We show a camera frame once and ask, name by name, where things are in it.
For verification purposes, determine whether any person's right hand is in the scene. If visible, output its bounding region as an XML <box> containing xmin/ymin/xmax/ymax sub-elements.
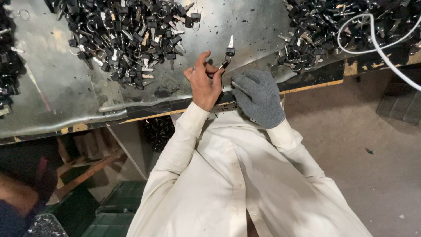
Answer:
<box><xmin>232</xmin><ymin>69</ymin><xmax>286</xmax><ymax>129</ymax></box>

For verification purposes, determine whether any person's left hand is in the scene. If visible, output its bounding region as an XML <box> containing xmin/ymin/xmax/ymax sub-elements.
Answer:
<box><xmin>184</xmin><ymin>50</ymin><xmax>226</xmax><ymax>112</ymax></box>

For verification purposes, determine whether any thin metal tool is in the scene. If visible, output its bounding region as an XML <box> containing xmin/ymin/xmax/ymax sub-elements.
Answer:
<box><xmin>232</xmin><ymin>82</ymin><xmax>250</xmax><ymax>96</ymax></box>

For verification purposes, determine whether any shiny metal sheet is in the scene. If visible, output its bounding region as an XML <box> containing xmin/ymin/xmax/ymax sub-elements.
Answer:
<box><xmin>0</xmin><ymin>0</ymin><xmax>349</xmax><ymax>139</ymax></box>

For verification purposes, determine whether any pile of black parts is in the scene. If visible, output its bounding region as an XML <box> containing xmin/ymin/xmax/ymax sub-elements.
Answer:
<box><xmin>142</xmin><ymin>115</ymin><xmax>177</xmax><ymax>153</ymax></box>

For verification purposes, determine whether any person's white shirt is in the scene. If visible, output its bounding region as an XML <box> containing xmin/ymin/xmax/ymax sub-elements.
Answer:
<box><xmin>127</xmin><ymin>105</ymin><xmax>374</xmax><ymax>237</ymax></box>

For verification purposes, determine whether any large heap of black keys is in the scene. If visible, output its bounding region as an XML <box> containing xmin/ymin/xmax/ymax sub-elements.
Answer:
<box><xmin>53</xmin><ymin>0</ymin><xmax>202</xmax><ymax>90</ymax></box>

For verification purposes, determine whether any green plastic crate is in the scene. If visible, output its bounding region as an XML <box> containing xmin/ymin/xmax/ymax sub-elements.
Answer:
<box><xmin>80</xmin><ymin>212</ymin><xmax>136</xmax><ymax>237</ymax></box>
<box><xmin>95</xmin><ymin>180</ymin><xmax>147</xmax><ymax>215</ymax></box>

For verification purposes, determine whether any dark heap of keys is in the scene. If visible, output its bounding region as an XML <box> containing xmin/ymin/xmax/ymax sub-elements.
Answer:
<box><xmin>0</xmin><ymin>0</ymin><xmax>27</xmax><ymax>116</ymax></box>

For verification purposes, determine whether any bin of black bits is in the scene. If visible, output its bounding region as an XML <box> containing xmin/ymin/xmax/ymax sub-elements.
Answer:
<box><xmin>23</xmin><ymin>213</ymin><xmax>68</xmax><ymax>237</ymax></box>

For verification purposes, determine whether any heap of keys under cable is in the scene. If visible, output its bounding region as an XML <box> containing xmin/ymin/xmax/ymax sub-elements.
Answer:
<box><xmin>277</xmin><ymin>0</ymin><xmax>421</xmax><ymax>73</ymax></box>

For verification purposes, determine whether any white cable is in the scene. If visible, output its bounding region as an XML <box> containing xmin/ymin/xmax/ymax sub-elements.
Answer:
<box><xmin>337</xmin><ymin>13</ymin><xmax>421</xmax><ymax>92</ymax></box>

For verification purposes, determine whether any wooden frame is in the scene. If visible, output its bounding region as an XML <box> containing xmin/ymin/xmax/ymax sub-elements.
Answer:
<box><xmin>54</xmin><ymin>132</ymin><xmax>128</xmax><ymax>200</ymax></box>

